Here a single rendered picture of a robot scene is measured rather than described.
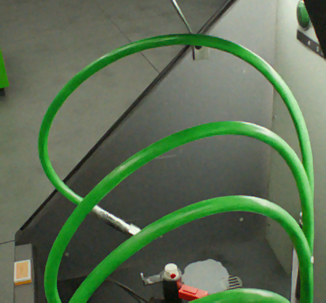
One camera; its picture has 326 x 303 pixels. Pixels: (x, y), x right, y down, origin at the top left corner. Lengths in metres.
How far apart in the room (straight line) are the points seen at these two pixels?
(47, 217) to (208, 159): 0.34
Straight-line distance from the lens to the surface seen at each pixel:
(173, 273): 0.72
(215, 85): 0.94
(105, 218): 0.78
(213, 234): 1.14
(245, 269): 1.12
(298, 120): 0.65
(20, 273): 0.99
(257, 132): 0.53
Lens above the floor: 1.63
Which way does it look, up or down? 31 degrees down
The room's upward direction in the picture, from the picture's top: 5 degrees counter-clockwise
